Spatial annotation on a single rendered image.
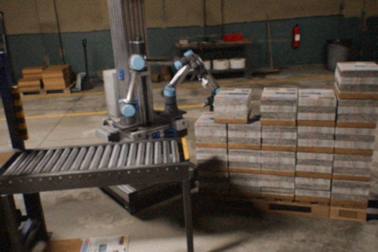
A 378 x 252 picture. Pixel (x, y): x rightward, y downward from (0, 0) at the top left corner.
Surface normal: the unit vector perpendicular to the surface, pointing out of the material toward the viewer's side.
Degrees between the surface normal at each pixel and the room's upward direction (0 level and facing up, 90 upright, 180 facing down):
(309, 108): 90
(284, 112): 90
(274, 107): 90
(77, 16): 90
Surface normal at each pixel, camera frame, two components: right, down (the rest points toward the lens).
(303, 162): -0.27, 0.31
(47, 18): 0.07, 0.31
